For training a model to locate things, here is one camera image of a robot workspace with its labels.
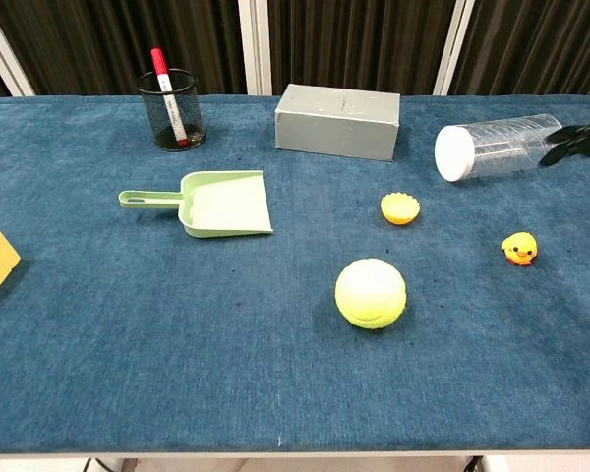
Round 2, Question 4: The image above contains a clear plastic jar white lid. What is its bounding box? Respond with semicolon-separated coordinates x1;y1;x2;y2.
434;113;563;184

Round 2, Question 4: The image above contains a red and white marker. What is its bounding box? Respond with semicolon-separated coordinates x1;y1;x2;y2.
150;47;189;148

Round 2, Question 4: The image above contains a yellow duck toy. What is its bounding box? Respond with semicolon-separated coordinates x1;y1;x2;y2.
501;231;538;267

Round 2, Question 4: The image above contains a light green plastic dustpan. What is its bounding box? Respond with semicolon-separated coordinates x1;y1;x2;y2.
118;169;274;240

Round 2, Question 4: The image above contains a black mesh pen holder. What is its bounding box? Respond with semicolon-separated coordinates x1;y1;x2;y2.
137;68;207;152

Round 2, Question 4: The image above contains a yellow fluted cup mould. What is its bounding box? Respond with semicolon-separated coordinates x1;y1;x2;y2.
380;192;421;226

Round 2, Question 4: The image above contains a white vertical frame post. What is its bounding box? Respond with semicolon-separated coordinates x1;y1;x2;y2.
432;0;475;96
0;8;35;97
237;0;273;96

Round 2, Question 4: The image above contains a black cable under table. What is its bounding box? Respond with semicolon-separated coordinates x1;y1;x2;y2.
82;447;110;472

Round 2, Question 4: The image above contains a yellow-green tennis ball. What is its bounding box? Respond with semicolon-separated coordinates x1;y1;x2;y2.
334;259;408;329

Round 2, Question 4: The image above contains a grey rectangular box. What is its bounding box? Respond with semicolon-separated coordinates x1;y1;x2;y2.
274;83;401;162

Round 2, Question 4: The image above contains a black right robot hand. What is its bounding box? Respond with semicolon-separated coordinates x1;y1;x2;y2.
538;121;590;166

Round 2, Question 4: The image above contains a blue table cloth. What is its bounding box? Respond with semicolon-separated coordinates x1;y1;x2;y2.
0;93;590;450

